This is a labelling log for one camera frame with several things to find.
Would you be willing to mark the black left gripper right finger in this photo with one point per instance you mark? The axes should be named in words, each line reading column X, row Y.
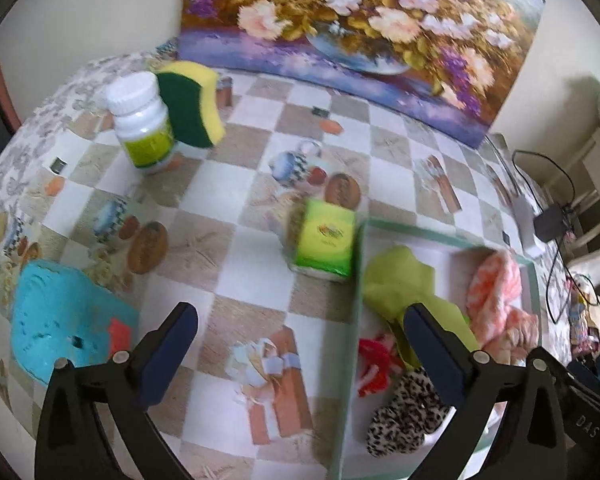
column 530, row 441

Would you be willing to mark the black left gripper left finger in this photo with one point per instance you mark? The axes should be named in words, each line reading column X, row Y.
column 71, row 441

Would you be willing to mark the leopard print scrunchie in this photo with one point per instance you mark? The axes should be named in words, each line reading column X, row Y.
column 414, row 412

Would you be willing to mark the pink white knitted cloth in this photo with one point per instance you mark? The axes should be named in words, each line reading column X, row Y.
column 504, row 331

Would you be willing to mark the red scrunchie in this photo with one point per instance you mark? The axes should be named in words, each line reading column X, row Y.
column 381, row 362

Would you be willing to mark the lime green cloth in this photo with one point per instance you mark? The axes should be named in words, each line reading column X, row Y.
column 396, row 279

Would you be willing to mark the checkered printed tablecloth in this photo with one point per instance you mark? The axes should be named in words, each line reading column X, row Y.
column 205, row 232

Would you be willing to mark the black power adapter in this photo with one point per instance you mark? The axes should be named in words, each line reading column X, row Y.
column 551, row 224

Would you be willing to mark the green tissue packet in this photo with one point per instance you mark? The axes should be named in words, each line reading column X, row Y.
column 325, row 242

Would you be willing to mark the white pill bottle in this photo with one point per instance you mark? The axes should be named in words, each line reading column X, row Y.
column 141, row 120

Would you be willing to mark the yellow green sponge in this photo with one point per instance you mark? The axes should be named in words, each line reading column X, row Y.
column 189, row 91

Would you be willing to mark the floral canvas painting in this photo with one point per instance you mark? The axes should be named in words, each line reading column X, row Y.
column 447, row 63

